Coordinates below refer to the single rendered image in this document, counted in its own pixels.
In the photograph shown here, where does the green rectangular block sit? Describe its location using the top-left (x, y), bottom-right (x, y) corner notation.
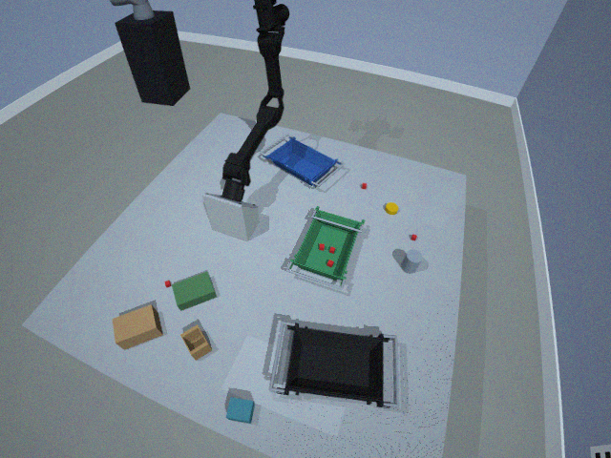
top-left (172, 271), bottom-right (217, 311)

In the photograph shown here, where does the yellow rounded block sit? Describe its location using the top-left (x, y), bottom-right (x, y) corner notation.
top-left (385, 202), bottom-right (399, 215)

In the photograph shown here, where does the small tan open box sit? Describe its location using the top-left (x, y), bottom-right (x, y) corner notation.
top-left (180, 325), bottom-right (212, 360)

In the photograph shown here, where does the green plastic tray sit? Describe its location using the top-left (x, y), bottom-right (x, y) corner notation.
top-left (289, 206), bottom-right (365, 286)

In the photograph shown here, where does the small teal block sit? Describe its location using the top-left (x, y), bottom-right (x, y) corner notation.
top-left (226, 397), bottom-right (255, 424)

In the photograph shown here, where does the tan rectangular box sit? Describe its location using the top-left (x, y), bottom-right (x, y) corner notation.
top-left (112, 305), bottom-right (163, 350)

